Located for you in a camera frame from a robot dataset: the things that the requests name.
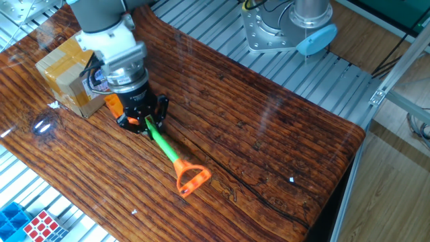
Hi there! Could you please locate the orange toy shovel green handle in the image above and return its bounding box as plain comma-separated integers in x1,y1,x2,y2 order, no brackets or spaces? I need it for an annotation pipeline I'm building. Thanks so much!
129,114,212,198

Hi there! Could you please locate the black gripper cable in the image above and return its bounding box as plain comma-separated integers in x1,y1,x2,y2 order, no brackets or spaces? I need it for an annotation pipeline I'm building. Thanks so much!
79,53,114,96

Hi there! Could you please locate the Rubik's cube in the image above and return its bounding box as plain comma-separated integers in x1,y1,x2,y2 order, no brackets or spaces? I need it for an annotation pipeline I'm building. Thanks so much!
22,210,70,242

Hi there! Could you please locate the perforated aluminium plate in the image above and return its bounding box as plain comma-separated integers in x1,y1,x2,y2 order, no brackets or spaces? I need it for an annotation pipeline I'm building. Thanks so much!
0,0,65,25

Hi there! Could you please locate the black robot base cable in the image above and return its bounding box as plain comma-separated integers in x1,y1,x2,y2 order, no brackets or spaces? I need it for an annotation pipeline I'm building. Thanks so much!
245,0,294,28

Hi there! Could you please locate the aluminium frame post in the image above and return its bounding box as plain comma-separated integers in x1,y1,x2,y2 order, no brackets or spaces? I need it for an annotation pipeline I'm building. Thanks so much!
368,22,430,108

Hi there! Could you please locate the grey coiled cable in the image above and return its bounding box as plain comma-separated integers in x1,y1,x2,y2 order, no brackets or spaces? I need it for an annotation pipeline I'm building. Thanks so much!
406,108,430,151

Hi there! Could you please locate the taped cardboard box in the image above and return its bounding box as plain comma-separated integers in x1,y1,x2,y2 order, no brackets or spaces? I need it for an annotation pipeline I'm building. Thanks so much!
35,32,110,119

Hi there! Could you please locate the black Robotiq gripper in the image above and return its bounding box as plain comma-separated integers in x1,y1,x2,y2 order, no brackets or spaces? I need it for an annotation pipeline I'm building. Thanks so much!
116,79,170,135

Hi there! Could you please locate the black floor cable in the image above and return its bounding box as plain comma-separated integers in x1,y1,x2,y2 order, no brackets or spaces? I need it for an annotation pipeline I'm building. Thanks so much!
371,15,430,80

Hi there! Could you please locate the aluminium frame rail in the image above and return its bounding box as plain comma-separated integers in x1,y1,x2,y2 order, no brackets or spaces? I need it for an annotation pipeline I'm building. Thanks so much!
386,90,430,126

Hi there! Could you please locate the aluminium robot mounting plate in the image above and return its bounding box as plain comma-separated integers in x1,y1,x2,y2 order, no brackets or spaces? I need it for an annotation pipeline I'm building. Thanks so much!
241,1,303,54

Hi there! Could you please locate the orange toy building block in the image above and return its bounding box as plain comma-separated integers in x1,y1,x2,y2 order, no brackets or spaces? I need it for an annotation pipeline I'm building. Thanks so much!
103,93,124,119

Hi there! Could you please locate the wood grain table mat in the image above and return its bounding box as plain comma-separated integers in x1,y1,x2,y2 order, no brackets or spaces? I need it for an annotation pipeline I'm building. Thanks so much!
0,0,366,242

